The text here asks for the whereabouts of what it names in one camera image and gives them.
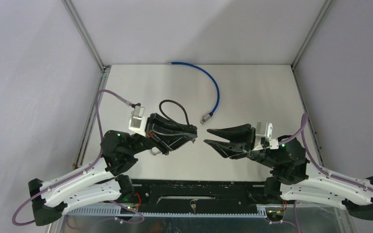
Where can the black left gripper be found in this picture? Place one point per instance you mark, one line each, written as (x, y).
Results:
(161, 131)

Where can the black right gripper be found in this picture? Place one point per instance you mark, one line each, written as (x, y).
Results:
(240, 137)

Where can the brass padlock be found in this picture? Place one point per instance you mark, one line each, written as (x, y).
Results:
(155, 151)

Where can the black cable lock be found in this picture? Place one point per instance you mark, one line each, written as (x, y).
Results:
(175, 112)

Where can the padlock key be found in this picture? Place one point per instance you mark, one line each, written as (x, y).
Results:
(193, 206)

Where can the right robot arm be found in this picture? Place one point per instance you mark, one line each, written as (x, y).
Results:
(293, 175)

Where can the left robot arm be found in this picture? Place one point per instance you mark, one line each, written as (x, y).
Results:
(104, 179)

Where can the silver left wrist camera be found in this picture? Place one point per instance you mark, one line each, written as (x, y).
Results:
(137, 121)

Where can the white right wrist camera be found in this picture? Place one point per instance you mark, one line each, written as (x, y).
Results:
(263, 136)

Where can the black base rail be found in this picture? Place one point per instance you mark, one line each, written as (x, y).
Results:
(212, 197)

